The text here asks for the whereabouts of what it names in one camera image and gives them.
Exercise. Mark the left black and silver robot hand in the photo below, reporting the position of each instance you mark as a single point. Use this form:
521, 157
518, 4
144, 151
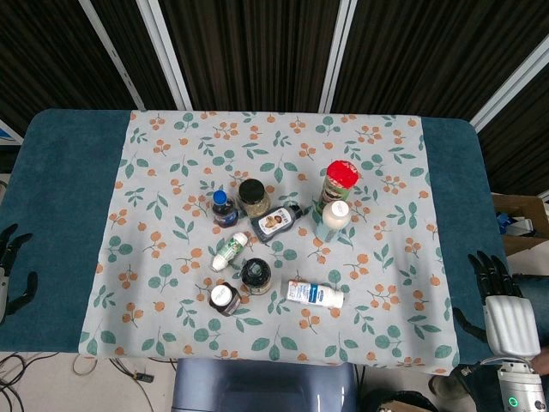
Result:
8, 249

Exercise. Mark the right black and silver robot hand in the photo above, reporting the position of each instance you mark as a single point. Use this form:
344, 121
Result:
510, 322

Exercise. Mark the dark tea bottle black cap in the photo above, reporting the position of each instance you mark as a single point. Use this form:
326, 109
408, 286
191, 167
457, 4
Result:
256, 276

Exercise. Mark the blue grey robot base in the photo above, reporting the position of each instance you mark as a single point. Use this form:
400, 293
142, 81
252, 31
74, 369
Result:
263, 386

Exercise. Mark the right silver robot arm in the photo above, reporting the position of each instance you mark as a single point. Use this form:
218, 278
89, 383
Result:
521, 386

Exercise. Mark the white milk bottle blue label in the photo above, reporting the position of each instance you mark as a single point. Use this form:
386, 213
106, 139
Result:
315, 294

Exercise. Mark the white bottle pale blue label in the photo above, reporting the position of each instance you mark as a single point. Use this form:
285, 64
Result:
332, 221

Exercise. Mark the cola bottle blue cap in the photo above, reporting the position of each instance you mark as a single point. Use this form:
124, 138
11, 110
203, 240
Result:
224, 210

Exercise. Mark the small white green bottle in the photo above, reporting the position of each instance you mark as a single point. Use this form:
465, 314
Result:
229, 252

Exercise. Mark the grape juice bottle white cap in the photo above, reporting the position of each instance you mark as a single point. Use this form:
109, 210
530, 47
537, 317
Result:
224, 299

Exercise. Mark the dark squeeze sauce bottle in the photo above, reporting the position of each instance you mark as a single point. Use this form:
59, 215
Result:
274, 224

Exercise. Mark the teal table cover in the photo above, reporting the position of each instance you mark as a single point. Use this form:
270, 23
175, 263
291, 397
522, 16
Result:
60, 214

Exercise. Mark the cardboard box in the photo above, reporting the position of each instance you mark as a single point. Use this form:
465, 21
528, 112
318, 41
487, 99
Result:
521, 221

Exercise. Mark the green chips can red lid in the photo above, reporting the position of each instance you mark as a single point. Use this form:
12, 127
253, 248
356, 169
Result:
339, 180

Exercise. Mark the glass jar black lid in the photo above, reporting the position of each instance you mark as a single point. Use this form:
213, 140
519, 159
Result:
253, 197

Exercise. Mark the floral leaf print tablecloth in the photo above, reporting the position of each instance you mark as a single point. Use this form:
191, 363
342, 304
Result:
266, 154

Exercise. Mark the white partition frame post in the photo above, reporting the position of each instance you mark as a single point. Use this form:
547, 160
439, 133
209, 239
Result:
113, 56
165, 56
339, 56
514, 77

